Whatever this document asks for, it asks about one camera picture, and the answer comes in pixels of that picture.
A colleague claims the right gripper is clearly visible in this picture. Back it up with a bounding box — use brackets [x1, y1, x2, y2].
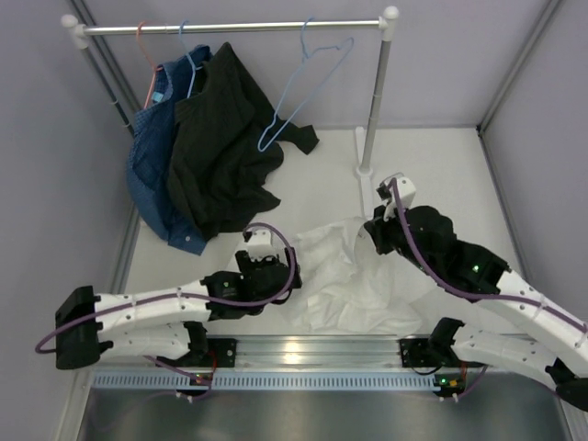
[365, 199, 437, 277]

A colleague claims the white shirt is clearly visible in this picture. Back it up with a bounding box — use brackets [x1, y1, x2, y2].
[284, 217, 422, 336]

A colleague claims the light blue wire hanger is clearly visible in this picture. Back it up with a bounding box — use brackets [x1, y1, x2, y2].
[256, 17, 356, 153]

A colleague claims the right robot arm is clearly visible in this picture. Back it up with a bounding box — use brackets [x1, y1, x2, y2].
[364, 206, 587, 411]

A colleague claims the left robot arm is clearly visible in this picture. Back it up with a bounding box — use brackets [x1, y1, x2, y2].
[55, 247, 301, 370]

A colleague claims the black striped shirt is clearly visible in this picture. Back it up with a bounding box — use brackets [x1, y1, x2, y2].
[166, 43, 319, 240]

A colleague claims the blue checked shirt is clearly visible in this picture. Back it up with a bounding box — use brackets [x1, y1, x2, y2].
[126, 45, 211, 255]

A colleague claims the blue hanger under black shirt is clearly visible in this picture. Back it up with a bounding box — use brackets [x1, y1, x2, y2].
[178, 19, 201, 99]

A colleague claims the metal clothes rack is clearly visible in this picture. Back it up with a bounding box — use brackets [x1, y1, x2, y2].
[60, 6, 400, 185]

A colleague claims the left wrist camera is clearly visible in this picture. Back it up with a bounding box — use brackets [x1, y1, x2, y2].
[243, 228, 278, 262]

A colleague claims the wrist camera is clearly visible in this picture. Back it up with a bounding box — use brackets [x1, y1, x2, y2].
[377, 173, 416, 221]
[243, 228, 278, 262]

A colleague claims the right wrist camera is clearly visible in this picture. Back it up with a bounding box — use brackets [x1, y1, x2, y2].
[377, 173, 416, 221]

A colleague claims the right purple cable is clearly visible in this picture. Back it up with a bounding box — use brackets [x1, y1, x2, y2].
[388, 177, 588, 334]

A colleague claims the aluminium mounting rail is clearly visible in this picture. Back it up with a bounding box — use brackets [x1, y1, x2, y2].
[73, 334, 460, 371]

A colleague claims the slotted cable duct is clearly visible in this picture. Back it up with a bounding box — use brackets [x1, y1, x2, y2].
[92, 370, 442, 392]

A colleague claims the pink wire hanger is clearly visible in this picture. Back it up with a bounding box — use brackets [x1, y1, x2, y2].
[135, 20, 160, 109]

